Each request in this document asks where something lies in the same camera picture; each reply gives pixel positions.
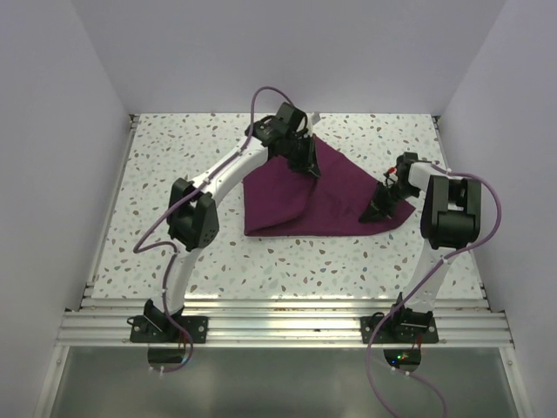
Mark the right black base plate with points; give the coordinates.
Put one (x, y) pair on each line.
(401, 328)

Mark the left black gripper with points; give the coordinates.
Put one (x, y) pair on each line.
(309, 162)

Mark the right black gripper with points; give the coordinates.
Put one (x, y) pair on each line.
(376, 209)

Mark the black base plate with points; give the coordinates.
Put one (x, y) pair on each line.
(142, 331)
(401, 328)

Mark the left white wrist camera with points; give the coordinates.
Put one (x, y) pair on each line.
(313, 119)

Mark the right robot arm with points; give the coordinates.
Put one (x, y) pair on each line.
(450, 221)

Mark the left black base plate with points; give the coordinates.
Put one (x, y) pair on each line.
(142, 331)

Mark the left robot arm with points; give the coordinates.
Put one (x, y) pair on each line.
(192, 214)

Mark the purple surgical cloth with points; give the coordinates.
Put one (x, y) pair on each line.
(279, 202)

